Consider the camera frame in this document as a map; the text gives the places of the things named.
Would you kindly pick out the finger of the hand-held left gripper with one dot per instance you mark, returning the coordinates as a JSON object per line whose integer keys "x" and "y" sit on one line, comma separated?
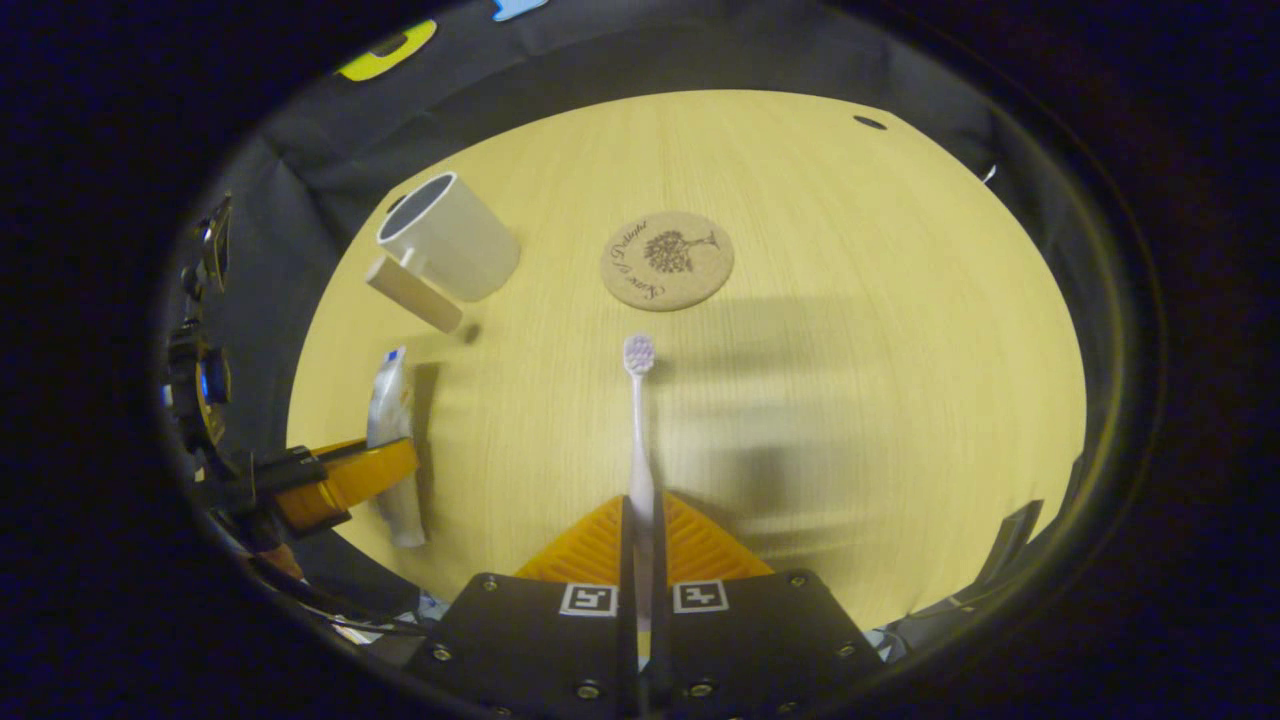
{"x": 360, "y": 475}

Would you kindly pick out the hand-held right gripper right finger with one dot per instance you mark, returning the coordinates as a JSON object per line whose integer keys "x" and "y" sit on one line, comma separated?
{"x": 660, "y": 575}

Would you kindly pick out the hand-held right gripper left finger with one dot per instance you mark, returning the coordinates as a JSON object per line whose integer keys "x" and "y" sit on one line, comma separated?
{"x": 628, "y": 570}

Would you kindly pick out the white toothpaste tube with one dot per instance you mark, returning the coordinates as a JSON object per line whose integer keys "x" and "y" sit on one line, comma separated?
{"x": 388, "y": 400}

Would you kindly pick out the pale pink toothbrush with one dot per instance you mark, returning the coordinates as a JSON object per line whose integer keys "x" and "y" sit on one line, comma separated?
{"x": 640, "y": 470}

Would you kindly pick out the round cork coaster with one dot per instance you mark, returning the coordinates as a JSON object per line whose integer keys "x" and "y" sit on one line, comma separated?
{"x": 690, "y": 285}

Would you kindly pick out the light wooden desktop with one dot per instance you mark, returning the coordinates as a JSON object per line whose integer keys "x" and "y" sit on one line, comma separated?
{"x": 850, "y": 350}

